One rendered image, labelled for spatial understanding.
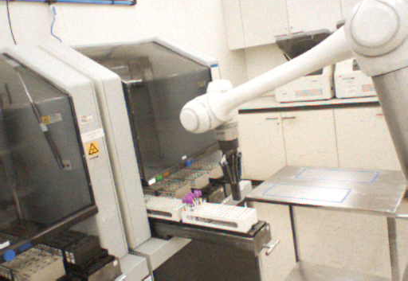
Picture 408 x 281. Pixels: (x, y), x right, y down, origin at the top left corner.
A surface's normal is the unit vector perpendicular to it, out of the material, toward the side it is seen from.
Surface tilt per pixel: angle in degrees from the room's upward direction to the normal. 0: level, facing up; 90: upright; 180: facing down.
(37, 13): 90
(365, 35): 81
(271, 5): 90
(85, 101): 90
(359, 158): 90
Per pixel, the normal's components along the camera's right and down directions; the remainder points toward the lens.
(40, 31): 0.80, -0.03
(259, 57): -0.58, 0.23
